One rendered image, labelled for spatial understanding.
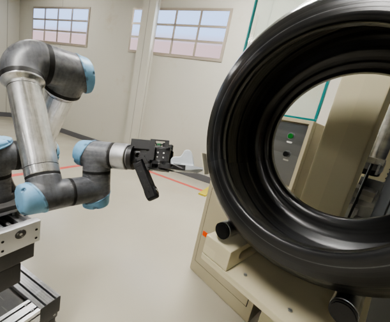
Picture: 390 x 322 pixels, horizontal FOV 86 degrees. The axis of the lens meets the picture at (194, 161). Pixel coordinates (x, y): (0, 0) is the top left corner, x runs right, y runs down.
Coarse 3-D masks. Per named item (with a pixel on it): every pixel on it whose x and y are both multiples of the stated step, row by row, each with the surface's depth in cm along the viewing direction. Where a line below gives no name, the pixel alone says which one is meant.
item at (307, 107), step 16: (256, 0) 128; (272, 0) 122; (288, 0) 115; (304, 0) 109; (256, 16) 129; (272, 16) 122; (256, 32) 129; (304, 96) 110; (320, 96) 104; (288, 112) 116; (304, 112) 110
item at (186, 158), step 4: (184, 152) 57; (188, 152) 57; (184, 156) 57; (188, 156) 57; (172, 160) 57; (176, 160) 57; (180, 160) 57; (184, 160) 57; (188, 160) 57; (192, 160) 57; (184, 164) 57; (188, 164) 57; (192, 164) 57; (188, 168) 56; (192, 168) 56; (196, 168) 57; (200, 168) 57
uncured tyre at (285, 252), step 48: (336, 0) 35; (384, 0) 31; (288, 48) 55; (336, 48) 56; (384, 48) 51; (240, 96) 63; (288, 96) 68; (240, 144) 72; (240, 192) 65; (288, 192) 68; (288, 240) 42; (336, 240) 57; (384, 240) 51; (336, 288) 38; (384, 288) 32
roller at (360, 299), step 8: (336, 296) 39; (344, 296) 38; (352, 296) 39; (360, 296) 40; (336, 304) 38; (344, 304) 37; (352, 304) 37; (360, 304) 38; (336, 312) 38; (344, 312) 37; (352, 312) 36; (360, 312) 37; (336, 320) 38; (344, 320) 37; (352, 320) 36
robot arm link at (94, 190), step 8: (88, 176) 58; (96, 176) 58; (104, 176) 59; (80, 184) 55; (88, 184) 57; (96, 184) 58; (104, 184) 60; (80, 192) 55; (88, 192) 56; (96, 192) 58; (104, 192) 60; (80, 200) 55; (88, 200) 57; (96, 200) 59; (104, 200) 60; (88, 208) 59; (96, 208) 60
